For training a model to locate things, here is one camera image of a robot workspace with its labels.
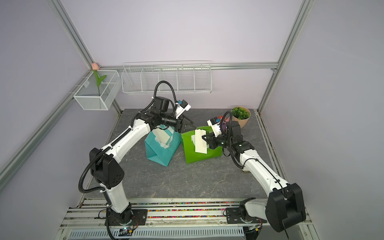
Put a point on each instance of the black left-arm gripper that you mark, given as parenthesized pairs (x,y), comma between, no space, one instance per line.
(181,129)

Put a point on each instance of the beige plant pot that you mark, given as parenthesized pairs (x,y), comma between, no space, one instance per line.
(242,123)

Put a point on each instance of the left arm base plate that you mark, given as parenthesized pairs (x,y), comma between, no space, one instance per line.
(128,218)

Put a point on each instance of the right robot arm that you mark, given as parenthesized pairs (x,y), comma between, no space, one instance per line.
(285,206)

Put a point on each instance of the white mesh box basket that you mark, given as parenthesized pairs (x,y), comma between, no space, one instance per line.
(87,94)

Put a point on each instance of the green potted plant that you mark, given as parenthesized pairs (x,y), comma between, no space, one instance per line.
(240,113)

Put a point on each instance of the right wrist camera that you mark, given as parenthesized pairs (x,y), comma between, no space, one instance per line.
(214,123)

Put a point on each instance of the white wire wall basket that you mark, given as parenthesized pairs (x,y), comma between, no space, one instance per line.
(184,76)

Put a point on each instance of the teal shopping bag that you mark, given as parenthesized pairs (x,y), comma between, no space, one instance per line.
(159,153)

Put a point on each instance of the green shopping bag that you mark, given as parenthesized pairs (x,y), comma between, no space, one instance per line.
(188,140)

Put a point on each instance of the artificial pink tulip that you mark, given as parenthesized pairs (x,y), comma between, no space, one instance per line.
(99,79)

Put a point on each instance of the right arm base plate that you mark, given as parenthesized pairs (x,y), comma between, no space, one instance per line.
(234,216)

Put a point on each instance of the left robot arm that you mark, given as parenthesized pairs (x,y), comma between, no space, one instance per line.
(104,173)

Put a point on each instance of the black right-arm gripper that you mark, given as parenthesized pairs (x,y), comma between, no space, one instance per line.
(211,140)

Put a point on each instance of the white lined receipt paper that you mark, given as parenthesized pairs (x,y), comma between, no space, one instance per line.
(161,136)

